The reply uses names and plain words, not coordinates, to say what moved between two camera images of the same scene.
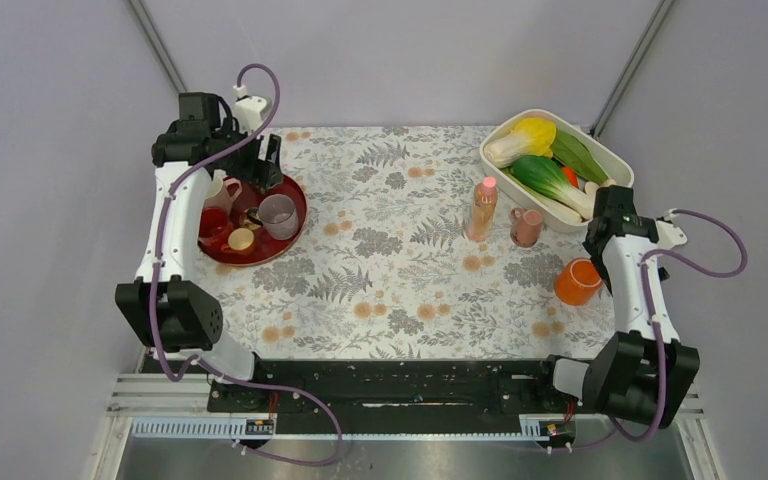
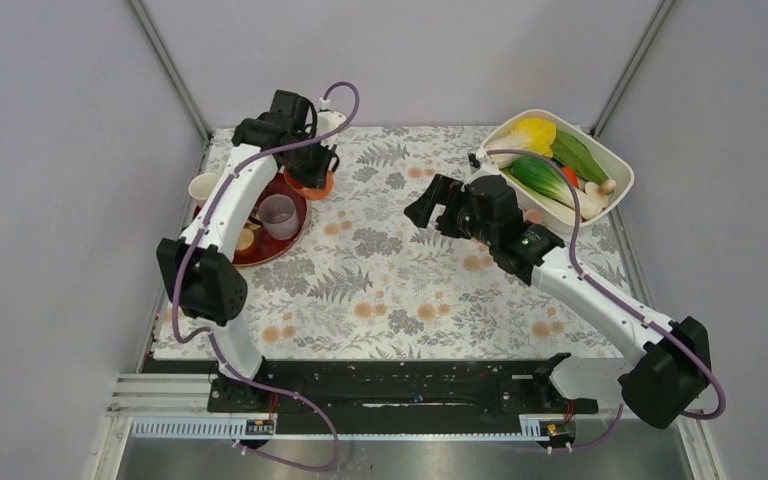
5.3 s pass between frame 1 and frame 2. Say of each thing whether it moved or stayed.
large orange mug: moved
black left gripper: moved
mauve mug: stayed
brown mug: stayed
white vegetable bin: stayed
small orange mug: stayed
